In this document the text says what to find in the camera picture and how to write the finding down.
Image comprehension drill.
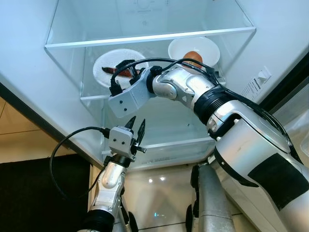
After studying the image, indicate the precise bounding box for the white plate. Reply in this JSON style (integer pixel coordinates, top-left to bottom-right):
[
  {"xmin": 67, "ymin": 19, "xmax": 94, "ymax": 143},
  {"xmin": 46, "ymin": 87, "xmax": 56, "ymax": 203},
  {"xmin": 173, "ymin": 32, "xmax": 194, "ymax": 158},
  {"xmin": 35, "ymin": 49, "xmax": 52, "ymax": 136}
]
[{"xmin": 92, "ymin": 48, "xmax": 150, "ymax": 89}]

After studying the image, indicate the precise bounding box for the glass fridge shelf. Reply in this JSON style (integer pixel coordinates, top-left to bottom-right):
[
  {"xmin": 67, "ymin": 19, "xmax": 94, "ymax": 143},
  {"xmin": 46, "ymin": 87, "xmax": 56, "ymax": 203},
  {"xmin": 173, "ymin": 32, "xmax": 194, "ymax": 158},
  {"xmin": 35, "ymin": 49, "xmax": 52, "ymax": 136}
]
[
  {"xmin": 44, "ymin": 0, "xmax": 257, "ymax": 49},
  {"xmin": 99, "ymin": 99, "xmax": 218, "ymax": 158},
  {"xmin": 58, "ymin": 46, "xmax": 230, "ymax": 101}
]

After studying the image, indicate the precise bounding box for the white fridge label sticker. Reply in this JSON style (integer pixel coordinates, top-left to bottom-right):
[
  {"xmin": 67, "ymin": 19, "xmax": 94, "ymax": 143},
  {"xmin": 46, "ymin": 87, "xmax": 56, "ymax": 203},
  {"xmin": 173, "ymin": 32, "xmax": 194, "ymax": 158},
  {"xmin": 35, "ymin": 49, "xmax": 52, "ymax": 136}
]
[{"xmin": 241, "ymin": 65, "xmax": 272, "ymax": 101}]

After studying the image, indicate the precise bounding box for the dark red food piece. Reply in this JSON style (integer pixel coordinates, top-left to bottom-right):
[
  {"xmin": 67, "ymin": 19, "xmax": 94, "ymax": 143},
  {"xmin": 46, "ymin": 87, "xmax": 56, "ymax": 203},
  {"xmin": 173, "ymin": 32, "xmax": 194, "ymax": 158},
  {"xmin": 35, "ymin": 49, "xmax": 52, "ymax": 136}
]
[{"xmin": 104, "ymin": 68, "xmax": 132, "ymax": 77}]

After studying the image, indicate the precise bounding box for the brown egg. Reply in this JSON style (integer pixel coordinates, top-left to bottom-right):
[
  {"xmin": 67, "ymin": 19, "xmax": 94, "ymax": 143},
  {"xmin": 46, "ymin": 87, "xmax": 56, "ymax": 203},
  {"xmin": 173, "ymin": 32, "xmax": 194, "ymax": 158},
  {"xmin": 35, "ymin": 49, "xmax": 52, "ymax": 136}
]
[{"xmin": 183, "ymin": 50, "xmax": 204, "ymax": 67}]

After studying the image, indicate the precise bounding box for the white bowl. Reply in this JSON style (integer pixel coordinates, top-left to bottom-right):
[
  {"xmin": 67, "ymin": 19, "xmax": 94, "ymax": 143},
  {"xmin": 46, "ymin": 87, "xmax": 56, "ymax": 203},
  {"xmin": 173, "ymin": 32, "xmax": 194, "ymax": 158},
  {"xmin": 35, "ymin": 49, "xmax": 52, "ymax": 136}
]
[{"xmin": 168, "ymin": 37, "xmax": 221, "ymax": 69}]

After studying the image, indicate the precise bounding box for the grey robot leg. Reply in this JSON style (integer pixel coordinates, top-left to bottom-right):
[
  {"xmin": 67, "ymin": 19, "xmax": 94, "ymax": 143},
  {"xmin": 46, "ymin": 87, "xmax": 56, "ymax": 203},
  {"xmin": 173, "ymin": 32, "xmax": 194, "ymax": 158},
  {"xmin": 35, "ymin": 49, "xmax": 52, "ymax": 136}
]
[{"xmin": 191, "ymin": 163, "xmax": 238, "ymax": 232}]

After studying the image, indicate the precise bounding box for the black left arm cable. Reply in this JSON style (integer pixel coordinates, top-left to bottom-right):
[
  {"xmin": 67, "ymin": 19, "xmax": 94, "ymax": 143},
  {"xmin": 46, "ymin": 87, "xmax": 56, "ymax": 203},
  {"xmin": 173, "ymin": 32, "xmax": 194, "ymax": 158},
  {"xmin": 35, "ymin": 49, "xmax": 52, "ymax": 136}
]
[{"xmin": 49, "ymin": 126, "xmax": 112, "ymax": 200}]

